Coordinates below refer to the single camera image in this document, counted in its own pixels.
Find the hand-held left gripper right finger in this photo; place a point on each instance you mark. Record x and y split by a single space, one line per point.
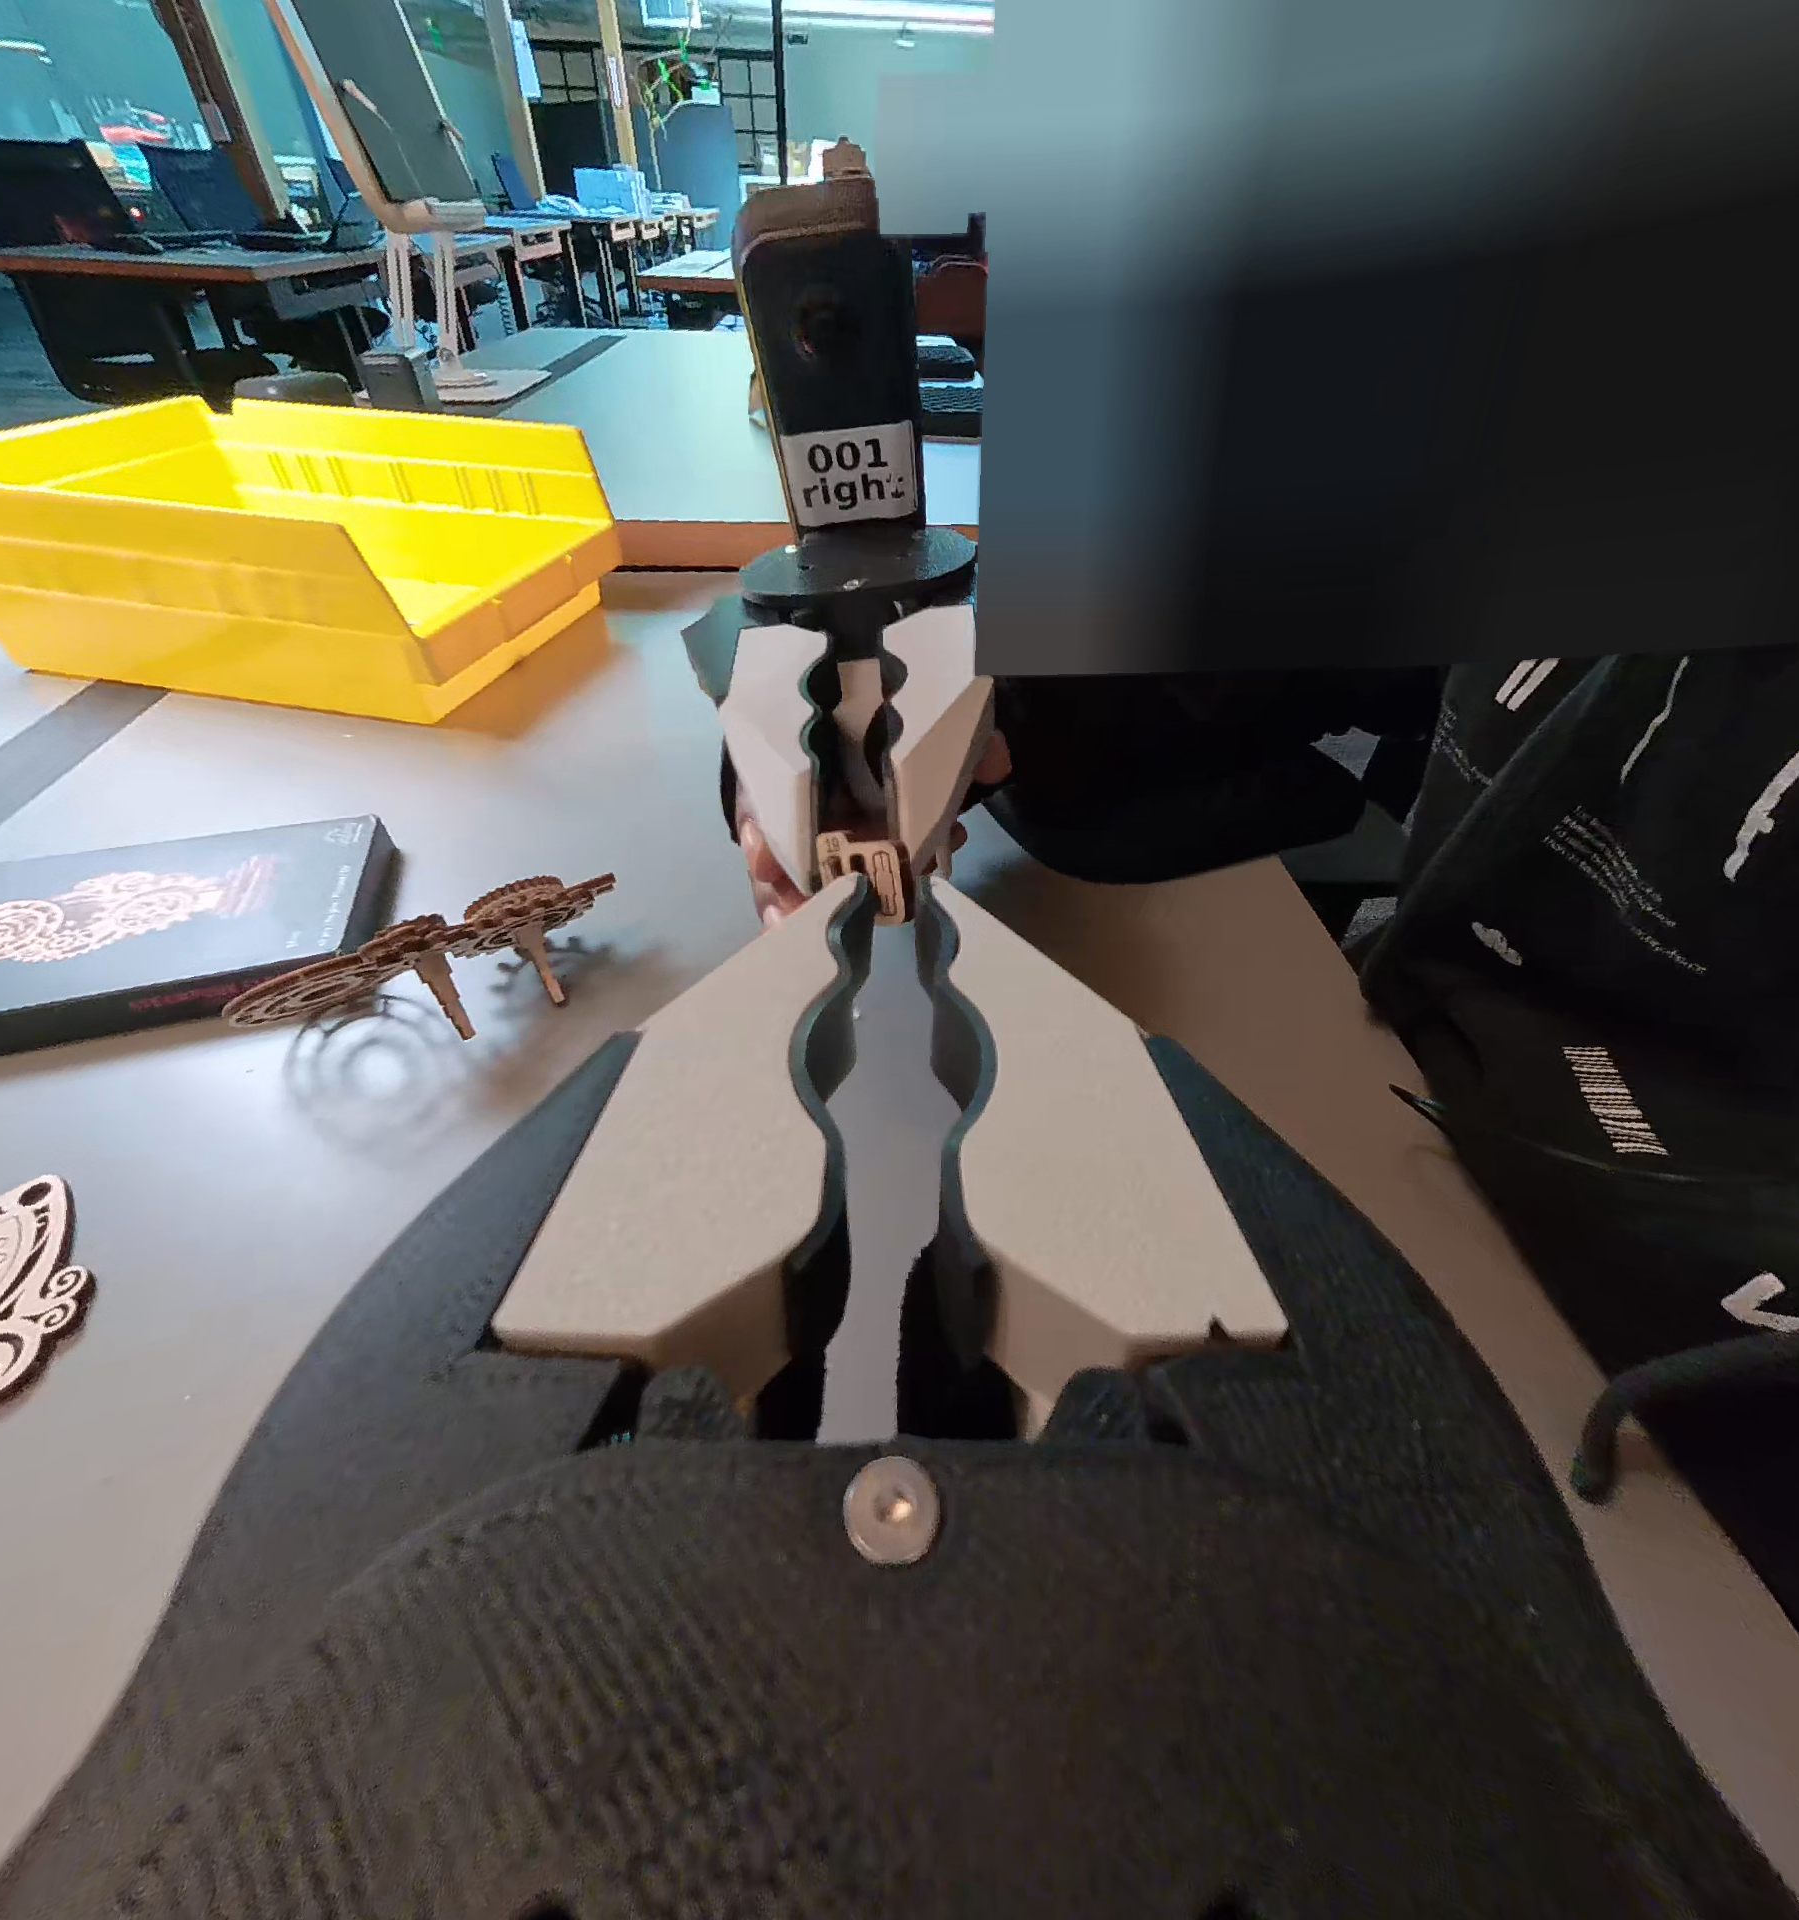
1107 1184

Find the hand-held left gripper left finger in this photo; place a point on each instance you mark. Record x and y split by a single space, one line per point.
676 1184

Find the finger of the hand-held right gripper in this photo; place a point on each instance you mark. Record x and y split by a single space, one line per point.
767 719
940 735

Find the person's right forearm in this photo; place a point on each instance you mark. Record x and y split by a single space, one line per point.
1171 765

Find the person's right hand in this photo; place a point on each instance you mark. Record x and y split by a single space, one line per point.
767 878

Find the wood-edged grey table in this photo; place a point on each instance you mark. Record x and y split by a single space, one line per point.
661 437

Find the wooden gear assembly with pegs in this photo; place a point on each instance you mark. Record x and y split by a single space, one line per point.
433 938

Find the small grey box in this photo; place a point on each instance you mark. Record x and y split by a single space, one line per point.
399 380

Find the person's black printed hoodie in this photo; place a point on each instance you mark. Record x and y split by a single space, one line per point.
1588 930

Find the yellow plastic bin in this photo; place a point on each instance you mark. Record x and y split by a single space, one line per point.
239 570

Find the black puzzle box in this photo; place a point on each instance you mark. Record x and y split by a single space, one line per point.
136 930

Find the black laptop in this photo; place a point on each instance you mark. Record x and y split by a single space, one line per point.
27 188
226 188

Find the dark wooden table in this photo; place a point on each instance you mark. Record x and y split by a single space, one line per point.
166 266

